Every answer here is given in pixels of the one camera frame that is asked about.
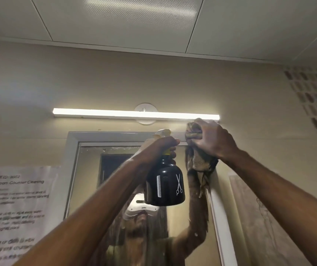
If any round white light mount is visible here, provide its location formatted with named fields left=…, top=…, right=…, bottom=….
left=134, top=103, right=158, bottom=126

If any black spray bottle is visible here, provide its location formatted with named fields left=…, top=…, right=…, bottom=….
left=145, top=129, right=186, bottom=207

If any white framed wall mirror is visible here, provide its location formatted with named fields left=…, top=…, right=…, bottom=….
left=64, top=131, right=238, bottom=266

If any white wall light bar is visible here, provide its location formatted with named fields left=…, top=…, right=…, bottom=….
left=53, top=108, right=220, bottom=122

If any person's left hand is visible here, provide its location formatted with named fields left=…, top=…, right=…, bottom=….
left=140, top=136, right=181, bottom=166

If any person's right forearm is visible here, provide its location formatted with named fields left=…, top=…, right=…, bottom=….
left=219, top=148, right=317, bottom=266

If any printed paper instruction sheet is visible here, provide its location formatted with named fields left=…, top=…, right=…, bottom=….
left=0, top=165, right=61, bottom=266

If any brown cleaning cloth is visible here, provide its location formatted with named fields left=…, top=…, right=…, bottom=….
left=185, top=119, right=219, bottom=199

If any beige marbled wall panel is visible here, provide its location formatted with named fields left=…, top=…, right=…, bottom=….
left=228, top=174, right=312, bottom=266

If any person's left forearm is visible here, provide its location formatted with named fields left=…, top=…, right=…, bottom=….
left=13, top=143, right=159, bottom=266

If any person's right hand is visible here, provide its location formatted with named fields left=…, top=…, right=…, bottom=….
left=186, top=118, right=240, bottom=161

